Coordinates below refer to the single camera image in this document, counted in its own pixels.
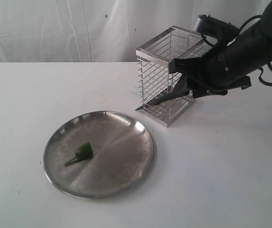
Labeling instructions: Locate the black kitchen knife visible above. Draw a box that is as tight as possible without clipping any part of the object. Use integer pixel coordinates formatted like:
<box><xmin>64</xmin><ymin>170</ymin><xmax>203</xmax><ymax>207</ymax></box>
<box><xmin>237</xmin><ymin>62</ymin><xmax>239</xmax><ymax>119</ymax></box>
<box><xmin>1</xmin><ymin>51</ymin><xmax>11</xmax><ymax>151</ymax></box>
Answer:
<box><xmin>135</xmin><ymin>75</ymin><xmax>191</xmax><ymax>111</ymax></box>

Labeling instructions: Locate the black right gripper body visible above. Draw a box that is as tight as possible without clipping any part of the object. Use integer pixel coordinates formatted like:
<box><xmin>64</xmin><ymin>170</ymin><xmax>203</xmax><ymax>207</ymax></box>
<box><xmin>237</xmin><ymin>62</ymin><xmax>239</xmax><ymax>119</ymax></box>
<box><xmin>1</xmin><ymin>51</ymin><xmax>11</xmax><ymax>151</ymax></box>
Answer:
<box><xmin>198</xmin><ymin>33</ymin><xmax>266</xmax><ymax>87</ymax></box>

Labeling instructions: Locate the round stainless steel plate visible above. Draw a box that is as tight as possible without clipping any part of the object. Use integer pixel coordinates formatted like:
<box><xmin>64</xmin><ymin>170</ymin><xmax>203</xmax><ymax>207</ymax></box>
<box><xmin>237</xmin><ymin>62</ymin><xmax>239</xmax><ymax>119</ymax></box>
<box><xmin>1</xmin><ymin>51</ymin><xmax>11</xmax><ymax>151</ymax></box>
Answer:
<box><xmin>43</xmin><ymin>111</ymin><xmax>155</xmax><ymax>199</ymax></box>

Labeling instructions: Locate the green cucumber end with stem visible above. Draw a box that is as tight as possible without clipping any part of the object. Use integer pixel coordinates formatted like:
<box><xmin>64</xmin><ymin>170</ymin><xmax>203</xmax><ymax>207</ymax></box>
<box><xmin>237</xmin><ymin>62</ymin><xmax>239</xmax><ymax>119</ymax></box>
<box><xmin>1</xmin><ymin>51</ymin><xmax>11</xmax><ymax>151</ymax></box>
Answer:
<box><xmin>64</xmin><ymin>142</ymin><xmax>94</xmax><ymax>167</ymax></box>

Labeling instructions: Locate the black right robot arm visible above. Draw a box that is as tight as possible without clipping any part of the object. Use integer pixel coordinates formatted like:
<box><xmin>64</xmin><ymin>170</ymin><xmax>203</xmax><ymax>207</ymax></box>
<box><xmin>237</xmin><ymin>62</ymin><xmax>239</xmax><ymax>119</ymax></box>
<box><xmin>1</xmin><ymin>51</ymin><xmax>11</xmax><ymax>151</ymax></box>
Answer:
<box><xmin>169</xmin><ymin>1</ymin><xmax>272</xmax><ymax>98</ymax></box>

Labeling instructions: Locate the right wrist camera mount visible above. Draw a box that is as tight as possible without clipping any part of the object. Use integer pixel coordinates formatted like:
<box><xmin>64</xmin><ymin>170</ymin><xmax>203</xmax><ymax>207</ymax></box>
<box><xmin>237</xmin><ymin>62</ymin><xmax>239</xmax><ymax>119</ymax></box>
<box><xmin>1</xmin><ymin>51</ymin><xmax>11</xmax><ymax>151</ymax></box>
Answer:
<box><xmin>195</xmin><ymin>15</ymin><xmax>239</xmax><ymax>41</ymax></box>

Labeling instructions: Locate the chrome wire utensil holder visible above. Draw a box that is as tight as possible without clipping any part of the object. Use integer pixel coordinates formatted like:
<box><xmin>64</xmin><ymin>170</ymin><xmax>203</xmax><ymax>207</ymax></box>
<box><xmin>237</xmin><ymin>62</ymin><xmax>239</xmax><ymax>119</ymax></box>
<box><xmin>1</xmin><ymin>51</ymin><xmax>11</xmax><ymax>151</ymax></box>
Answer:
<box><xmin>136</xmin><ymin>26</ymin><xmax>204</xmax><ymax>127</ymax></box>

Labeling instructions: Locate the white backdrop curtain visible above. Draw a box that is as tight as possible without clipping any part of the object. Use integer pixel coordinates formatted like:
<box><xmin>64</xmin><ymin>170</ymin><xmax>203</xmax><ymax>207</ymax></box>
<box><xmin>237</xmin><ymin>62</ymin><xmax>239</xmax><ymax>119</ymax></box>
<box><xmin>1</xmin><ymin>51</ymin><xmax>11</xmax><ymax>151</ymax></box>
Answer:
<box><xmin>0</xmin><ymin>0</ymin><xmax>269</xmax><ymax>62</ymax></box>

